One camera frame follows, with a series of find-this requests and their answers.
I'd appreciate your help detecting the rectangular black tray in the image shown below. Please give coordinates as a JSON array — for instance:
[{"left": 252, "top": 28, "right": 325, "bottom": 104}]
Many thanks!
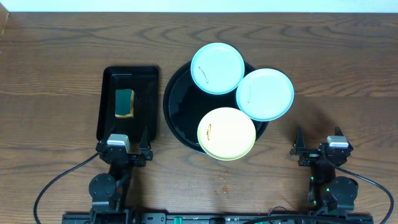
[{"left": 96, "top": 66, "right": 159, "bottom": 143}]

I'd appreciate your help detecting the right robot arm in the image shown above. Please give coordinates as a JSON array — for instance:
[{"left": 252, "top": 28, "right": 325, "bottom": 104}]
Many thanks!
[{"left": 290, "top": 127, "right": 358, "bottom": 216}]

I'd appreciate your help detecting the round black tray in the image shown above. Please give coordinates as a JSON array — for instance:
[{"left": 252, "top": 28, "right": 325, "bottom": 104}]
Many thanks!
[{"left": 162, "top": 60, "right": 270, "bottom": 155}]

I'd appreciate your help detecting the light blue plate top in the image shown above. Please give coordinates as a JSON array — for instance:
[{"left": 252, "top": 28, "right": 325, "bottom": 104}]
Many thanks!
[{"left": 190, "top": 42, "right": 245, "bottom": 95}]

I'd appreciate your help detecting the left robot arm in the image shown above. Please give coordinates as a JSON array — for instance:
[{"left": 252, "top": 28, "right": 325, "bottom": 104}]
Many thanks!
[{"left": 88, "top": 128, "right": 153, "bottom": 223}]

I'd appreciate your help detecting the yellow plate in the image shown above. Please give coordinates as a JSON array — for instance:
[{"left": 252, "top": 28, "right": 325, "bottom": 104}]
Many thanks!
[{"left": 197, "top": 107, "right": 256, "bottom": 161}]

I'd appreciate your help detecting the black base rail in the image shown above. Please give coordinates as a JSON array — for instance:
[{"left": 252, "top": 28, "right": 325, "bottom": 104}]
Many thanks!
[{"left": 62, "top": 212, "right": 374, "bottom": 224}]

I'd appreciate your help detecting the green yellow sponge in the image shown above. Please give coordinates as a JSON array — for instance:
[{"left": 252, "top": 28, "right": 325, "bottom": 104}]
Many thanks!
[{"left": 115, "top": 89, "right": 134, "bottom": 118}]

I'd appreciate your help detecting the light blue plate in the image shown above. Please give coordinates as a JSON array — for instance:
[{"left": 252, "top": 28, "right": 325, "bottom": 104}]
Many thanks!
[
  {"left": 236, "top": 68, "right": 295, "bottom": 121},
  {"left": 190, "top": 42, "right": 245, "bottom": 95}
]

